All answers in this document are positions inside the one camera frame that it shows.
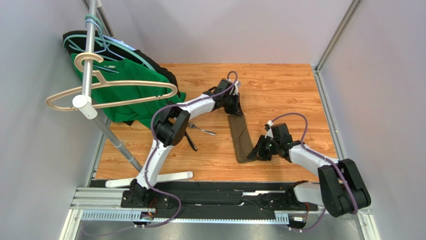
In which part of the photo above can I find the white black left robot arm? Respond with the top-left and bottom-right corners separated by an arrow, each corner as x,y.
129,78 -> 243,207

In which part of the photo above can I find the green t-shirt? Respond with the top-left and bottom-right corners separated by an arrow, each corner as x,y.
91,50 -> 187,128

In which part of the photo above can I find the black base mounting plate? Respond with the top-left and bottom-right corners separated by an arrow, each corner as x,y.
120,189 -> 319,212

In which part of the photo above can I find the black garment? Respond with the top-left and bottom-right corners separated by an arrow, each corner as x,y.
62,30 -> 181,97

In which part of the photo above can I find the beige plastic hanger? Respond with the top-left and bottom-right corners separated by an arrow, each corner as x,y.
44,52 -> 178,113

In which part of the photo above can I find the brown cloth napkin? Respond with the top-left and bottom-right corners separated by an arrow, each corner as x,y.
227,114 -> 257,164

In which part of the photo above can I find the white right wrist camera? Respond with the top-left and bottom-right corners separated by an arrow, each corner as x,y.
265,120 -> 274,138

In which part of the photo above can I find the teal plastic hanger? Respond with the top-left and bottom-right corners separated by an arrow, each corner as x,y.
63,13 -> 157,71

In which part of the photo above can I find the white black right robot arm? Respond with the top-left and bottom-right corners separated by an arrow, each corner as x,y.
247,123 -> 372,218

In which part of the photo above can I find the silver clothes rack pole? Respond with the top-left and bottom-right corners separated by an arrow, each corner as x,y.
80,0 -> 142,171

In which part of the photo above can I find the aluminium frame rail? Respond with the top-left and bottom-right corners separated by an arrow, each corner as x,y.
60,181 -> 380,240

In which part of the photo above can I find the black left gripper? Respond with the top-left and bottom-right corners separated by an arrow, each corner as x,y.
222,92 -> 243,116

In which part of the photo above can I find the light blue wire hanger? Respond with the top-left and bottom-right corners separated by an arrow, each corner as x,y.
69,18 -> 134,72

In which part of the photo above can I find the silver fork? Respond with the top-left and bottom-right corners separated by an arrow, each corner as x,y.
187,122 -> 217,136

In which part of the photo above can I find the white rack base foot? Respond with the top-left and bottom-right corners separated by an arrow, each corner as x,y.
105,171 -> 194,188

